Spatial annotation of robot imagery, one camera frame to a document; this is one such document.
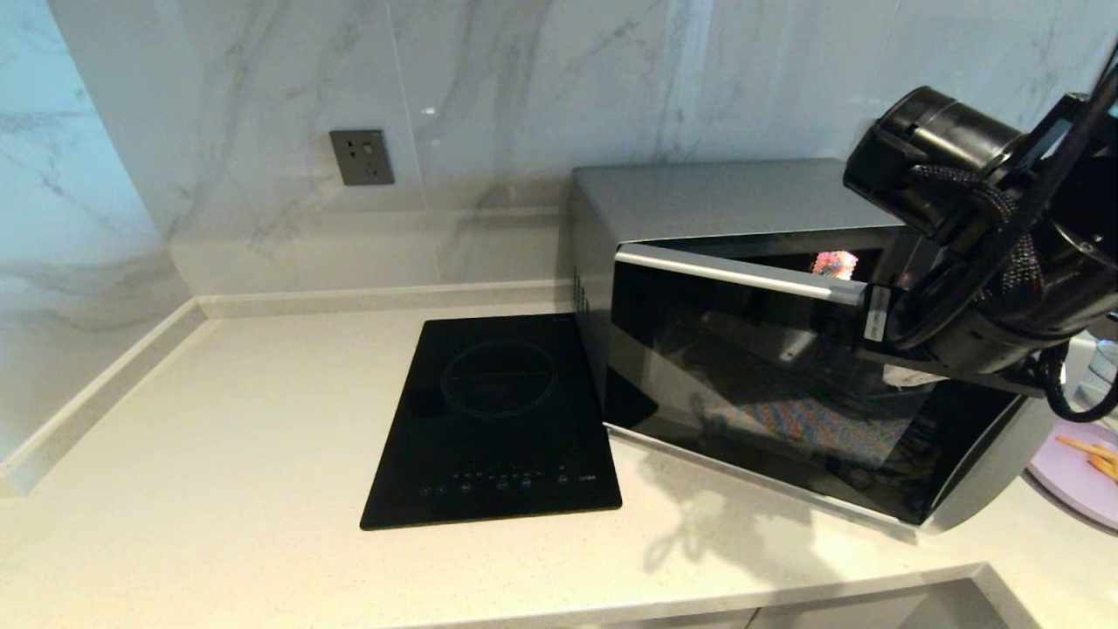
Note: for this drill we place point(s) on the grey single wall socket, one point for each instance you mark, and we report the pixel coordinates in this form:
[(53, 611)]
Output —
[(362, 158)]

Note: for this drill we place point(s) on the orange french fry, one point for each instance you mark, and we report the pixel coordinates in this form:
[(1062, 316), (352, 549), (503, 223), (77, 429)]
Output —
[(1105, 467), (1083, 445)]

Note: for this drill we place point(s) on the black glass microwave door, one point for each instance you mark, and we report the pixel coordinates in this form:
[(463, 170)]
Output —
[(742, 384)]

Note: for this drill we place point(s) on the black induction cooktop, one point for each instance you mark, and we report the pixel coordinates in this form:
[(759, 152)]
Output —
[(489, 419)]

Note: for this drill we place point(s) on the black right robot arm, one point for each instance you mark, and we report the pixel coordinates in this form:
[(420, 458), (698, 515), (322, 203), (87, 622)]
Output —
[(969, 166)]

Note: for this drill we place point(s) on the white stacked bowls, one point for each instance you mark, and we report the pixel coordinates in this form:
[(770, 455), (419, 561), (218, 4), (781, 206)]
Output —
[(1102, 367)]

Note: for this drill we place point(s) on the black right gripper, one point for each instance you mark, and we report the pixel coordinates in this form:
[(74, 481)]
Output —
[(996, 323)]

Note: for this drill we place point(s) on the purple plastic plate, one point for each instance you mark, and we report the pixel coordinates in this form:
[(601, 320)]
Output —
[(1070, 472)]

